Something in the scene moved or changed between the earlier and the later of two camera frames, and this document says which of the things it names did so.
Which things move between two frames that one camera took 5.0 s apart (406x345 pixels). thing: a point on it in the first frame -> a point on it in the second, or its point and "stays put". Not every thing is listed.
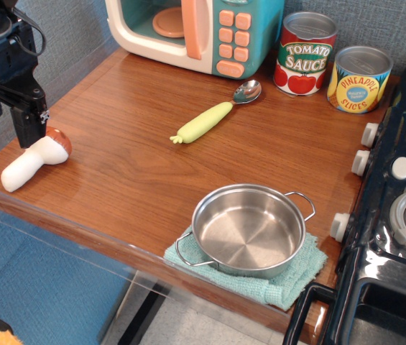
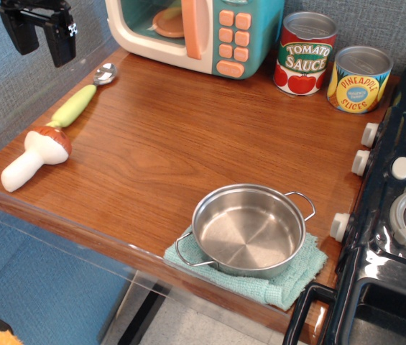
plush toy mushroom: [53, 149] stays put
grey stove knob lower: [338, 226] stays put
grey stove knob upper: [368, 134] stays put
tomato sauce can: [305, 50] stays put
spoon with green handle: [244, 92] -> [73, 109]
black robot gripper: [4, 63] -> [61, 31]
